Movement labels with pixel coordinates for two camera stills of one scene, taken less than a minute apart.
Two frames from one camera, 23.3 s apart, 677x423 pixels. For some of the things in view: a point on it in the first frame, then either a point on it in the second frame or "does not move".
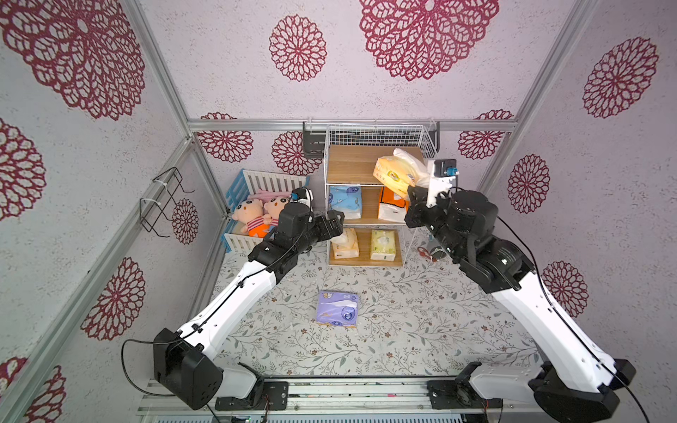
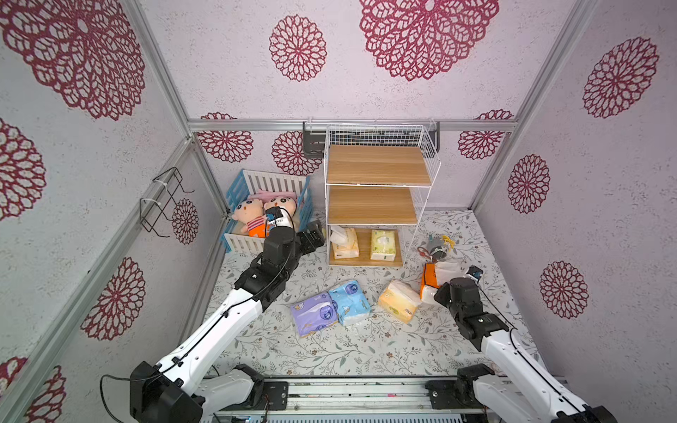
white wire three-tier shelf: (369, 171) does not move
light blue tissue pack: (345, 199) to (351, 302)
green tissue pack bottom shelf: (383, 245) does not move
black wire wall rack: (151, 211) does not move
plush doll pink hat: (272, 202) does not move
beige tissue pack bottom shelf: (345, 245) does not move
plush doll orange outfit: (250, 212) does not move
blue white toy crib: (242, 184) does not move
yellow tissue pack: (401, 171) to (400, 300)
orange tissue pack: (392, 207) to (436, 273)
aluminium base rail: (364, 400) does not move
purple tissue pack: (338, 308) to (315, 313)
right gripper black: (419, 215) to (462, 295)
